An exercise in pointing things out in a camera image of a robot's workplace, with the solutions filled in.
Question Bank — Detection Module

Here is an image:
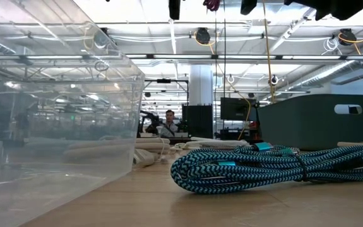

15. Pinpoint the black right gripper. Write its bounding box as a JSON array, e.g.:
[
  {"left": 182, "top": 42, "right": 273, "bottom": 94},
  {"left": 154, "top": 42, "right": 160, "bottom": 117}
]
[{"left": 240, "top": 0, "right": 363, "bottom": 21}]

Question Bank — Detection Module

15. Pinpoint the white cable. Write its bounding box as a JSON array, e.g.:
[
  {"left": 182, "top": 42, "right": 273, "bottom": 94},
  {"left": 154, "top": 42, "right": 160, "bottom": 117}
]
[{"left": 186, "top": 136, "right": 250, "bottom": 146}]

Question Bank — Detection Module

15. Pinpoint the beige cable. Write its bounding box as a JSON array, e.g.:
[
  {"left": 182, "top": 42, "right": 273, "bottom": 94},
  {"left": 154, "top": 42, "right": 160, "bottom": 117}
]
[{"left": 62, "top": 137, "right": 172, "bottom": 168}]

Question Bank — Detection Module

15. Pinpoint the teal braided cable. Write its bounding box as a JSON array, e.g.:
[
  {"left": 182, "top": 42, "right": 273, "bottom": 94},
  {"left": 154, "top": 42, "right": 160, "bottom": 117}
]
[
  {"left": 170, "top": 144, "right": 363, "bottom": 195},
  {"left": 233, "top": 141, "right": 301, "bottom": 158}
]

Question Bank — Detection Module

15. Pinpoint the grey braided cable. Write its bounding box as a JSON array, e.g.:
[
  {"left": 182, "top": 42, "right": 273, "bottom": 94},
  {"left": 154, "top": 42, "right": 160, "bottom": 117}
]
[{"left": 196, "top": 143, "right": 254, "bottom": 150}]

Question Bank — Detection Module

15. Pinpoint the clear plastic container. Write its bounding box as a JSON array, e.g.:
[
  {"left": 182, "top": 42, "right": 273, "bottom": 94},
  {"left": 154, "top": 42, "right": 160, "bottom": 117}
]
[{"left": 0, "top": 0, "right": 146, "bottom": 227}]

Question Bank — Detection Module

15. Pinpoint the white building pillar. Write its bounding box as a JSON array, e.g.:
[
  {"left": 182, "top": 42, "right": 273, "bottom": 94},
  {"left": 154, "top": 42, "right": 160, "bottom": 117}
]
[{"left": 189, "top": 64, "right": 214, "bottom": 107}]

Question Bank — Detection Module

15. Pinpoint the dark background monitor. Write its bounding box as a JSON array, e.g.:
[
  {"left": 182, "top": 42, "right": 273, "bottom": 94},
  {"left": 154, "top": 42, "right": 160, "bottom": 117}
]
[{"left": 220, "top": 96, "right": 258, "bottom": 122}]

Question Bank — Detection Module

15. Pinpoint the black cabinet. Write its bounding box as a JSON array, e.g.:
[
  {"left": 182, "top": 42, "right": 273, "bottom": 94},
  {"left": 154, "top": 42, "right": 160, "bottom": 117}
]
[{"left": 181, "top": 104, "right": 214, "bottom": 139}]

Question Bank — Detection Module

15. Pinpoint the person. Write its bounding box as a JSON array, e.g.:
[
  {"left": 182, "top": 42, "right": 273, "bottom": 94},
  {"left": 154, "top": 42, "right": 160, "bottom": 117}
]
[{"left": 154, "top": 109, "right": 181, "bottom": 139}]

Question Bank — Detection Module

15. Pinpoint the teal plastic bin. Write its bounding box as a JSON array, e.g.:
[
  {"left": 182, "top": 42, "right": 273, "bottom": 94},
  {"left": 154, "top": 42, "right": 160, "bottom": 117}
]
[{"left": 257, "top": 93, "right": 363, "bottom": 151}]

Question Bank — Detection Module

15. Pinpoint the black ceiling cable reel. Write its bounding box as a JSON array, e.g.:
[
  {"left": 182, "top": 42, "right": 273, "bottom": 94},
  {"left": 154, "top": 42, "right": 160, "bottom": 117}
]
[
  {"left": 195, "top": 27, "right": 211, "bottom": 45},
  {"left": 338, "top": 28, "right": 357, "bottom": 47}
]

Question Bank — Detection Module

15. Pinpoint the orange hanging cable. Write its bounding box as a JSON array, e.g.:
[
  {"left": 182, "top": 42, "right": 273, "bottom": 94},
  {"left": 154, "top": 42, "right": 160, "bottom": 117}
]
[{"left": 261, "top": 0, "right": 277, "bottom": 104}]

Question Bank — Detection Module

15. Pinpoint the black hanging cable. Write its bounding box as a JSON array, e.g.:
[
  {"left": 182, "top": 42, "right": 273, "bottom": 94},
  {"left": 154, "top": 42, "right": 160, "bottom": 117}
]
[
  {"left": 223, "top": 0, "right": 227, "bottom": 130},
  {"left": 214, "top": 11, "right": 218, "bottom": 130}
]

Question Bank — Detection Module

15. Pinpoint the black background rig frame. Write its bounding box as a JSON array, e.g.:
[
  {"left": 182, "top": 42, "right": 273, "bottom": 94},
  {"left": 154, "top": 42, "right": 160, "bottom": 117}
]
[{"left": 143, "top": 78, "right": 190, "bottom": 133}]

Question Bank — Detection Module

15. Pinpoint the yellow reel cable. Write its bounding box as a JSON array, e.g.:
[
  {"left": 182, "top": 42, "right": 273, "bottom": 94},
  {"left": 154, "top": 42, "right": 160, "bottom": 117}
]
[{"left": 193, "top": 31, "right": 252, "bottom": 141}]

